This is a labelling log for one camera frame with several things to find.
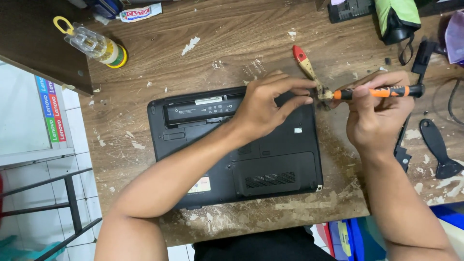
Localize black metal frame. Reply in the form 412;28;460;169
0;167;103;261

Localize black plastic bracket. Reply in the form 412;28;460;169
411;40;440;86

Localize red handled paint brush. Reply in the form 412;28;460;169
292;45;333;110

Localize black plastic scraper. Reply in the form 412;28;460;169
419;118;464;180

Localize black cable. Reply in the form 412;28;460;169
447;78;464;126

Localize black laptop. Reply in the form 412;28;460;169
147;85;324;211

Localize white glue tube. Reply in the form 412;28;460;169
93;2;163;25

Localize black plastic trim strip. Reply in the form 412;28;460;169
394;113;413;173

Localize person's left hand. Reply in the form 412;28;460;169
232;70;318;144

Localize purple plastic bag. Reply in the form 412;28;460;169
444;10;464;66

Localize dark brown wooden board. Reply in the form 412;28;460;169
0;0;94;97

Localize black laptop battery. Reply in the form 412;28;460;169
164;95;244;128

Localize orange black screwdriver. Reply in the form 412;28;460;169
332;84;425;101

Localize blue object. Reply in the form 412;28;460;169
86;0;124;16

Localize heap of blue containers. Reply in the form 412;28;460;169
315;202;464;261

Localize black electronic device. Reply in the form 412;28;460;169
328;0;376;24

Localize green black folded umbrella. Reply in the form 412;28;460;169
374;0;422;66

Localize person's right hand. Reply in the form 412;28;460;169
331;70;416;155

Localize teal plastic bag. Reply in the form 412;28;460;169
0;235;66;261

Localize person's black trousers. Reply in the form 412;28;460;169
192;226;338;261

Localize clear screwdriver bit bottle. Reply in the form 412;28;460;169
53;16;128;69

